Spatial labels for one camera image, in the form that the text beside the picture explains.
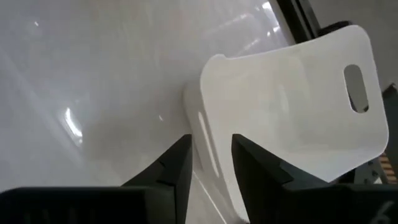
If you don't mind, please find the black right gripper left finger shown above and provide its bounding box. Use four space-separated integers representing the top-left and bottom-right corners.
120 133 194 224

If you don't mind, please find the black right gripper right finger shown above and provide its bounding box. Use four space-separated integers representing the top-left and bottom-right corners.
231 133 331 224

